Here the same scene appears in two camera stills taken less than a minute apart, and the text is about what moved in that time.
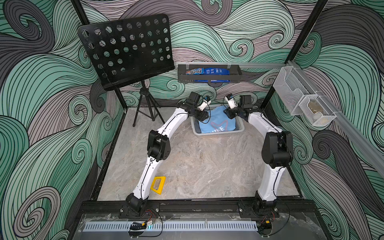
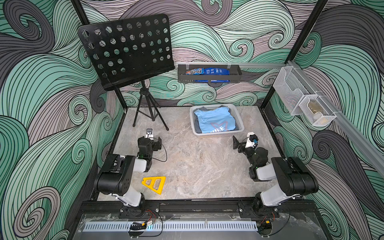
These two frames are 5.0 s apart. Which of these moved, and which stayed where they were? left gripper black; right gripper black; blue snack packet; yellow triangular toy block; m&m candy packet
Moved: left gripper black; right gripper black
Stayed: m&m candy packet; yellow triangular toy block; blue snack packet
